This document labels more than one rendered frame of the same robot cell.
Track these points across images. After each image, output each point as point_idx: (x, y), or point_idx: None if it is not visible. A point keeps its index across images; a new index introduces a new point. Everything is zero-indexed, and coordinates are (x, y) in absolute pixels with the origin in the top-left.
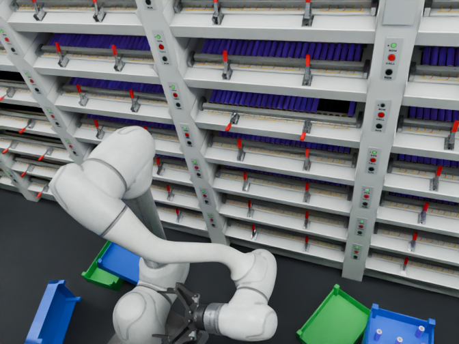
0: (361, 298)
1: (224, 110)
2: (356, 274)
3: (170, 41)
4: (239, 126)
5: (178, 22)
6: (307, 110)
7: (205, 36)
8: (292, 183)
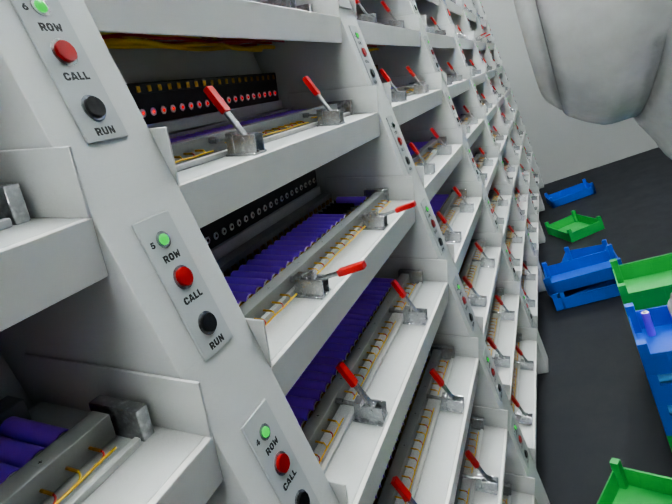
0: (588, 503)
1: (273, 298)
2: (545, 499)
3: (91, 33)
4: (338, 286)
5: None
6: (340, 218)
7: (172, 28)
8: (419, 421)
